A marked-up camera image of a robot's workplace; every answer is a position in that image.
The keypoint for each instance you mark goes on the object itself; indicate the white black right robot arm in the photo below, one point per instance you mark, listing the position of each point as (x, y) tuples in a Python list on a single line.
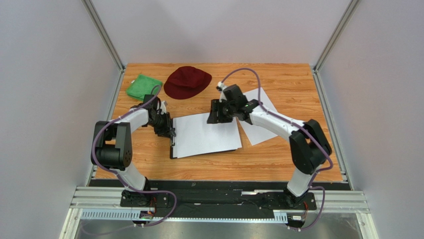
[(309, 146)]

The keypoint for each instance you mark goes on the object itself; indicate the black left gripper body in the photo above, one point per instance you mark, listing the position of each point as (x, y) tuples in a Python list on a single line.
[(161, 125)]

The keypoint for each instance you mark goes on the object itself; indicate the green folded cloth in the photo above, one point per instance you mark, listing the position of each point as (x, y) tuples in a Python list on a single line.
[(142, 86)]

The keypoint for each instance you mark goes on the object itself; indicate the dark red cap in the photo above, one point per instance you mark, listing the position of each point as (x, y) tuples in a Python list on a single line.
[(186, 82)]

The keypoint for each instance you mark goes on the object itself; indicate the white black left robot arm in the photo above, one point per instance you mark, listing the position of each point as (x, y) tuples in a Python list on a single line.
[(112, 146)]

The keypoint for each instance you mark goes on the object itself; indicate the black clipboard folder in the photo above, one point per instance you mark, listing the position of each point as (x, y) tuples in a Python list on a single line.
[(172, 152)]

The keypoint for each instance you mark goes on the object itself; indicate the white paper sheet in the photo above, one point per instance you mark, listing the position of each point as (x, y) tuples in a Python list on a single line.
[(207, 136), (256, 134)]

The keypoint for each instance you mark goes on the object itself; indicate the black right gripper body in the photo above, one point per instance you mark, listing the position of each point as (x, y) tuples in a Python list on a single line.
[(218, 110)]

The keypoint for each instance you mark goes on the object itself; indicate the aluminium frame rail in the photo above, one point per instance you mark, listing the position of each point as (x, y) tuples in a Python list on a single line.
[(343, 213)]

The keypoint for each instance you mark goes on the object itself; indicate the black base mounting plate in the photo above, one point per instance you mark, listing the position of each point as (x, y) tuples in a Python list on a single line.
[(215, 199)]

